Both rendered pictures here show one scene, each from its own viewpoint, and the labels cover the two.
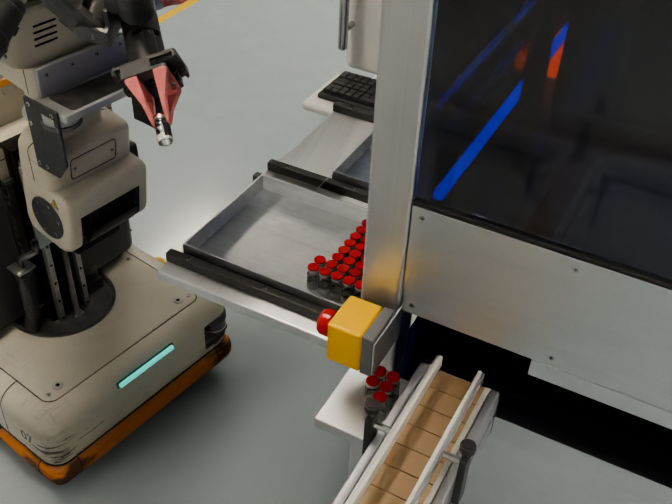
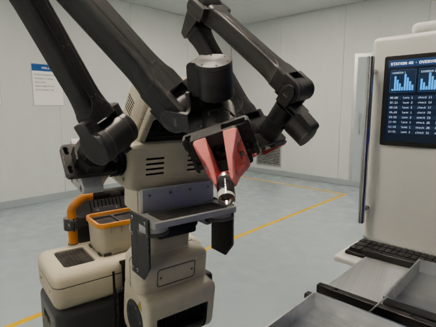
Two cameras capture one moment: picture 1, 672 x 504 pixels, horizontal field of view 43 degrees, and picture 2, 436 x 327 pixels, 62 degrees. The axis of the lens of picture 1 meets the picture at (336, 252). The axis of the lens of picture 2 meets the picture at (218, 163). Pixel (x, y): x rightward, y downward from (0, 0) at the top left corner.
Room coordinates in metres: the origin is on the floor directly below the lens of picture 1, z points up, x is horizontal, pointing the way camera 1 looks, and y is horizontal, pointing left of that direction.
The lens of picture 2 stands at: (0.63, 0.14, 1.30)
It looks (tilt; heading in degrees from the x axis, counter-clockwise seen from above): 9 degrees down; 17
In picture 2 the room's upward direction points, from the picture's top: straight up
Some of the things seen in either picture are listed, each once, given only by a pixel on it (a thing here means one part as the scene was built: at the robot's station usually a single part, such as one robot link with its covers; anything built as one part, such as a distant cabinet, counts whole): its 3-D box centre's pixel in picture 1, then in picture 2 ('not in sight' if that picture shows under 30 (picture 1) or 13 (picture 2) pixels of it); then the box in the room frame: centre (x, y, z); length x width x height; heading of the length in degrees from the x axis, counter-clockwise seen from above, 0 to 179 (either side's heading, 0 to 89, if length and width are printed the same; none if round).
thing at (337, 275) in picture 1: (357, 259); not in sight; (1.14, -0.04, 0.90); 0.18 x 0.02 x 0.05; 153
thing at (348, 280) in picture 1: (369, 264); not in sight; (1.13, -0.06, 0.90); 0.18 x 0.02 x 0.05; 153
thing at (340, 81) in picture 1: (400, 102); (414, 260); (1.87, -0.15, 0.82); 0.40 x 0.14 x 0.02; 63
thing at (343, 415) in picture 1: (375, 410); not in sight; (0.83, -0.07, 0.87); 0.14 x 0.13 x 0.02; 63
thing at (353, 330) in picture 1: (359, 334); not in sight; (0.86, -0.04, 1.00); 0.08 x 0.07 x 0.07; 63
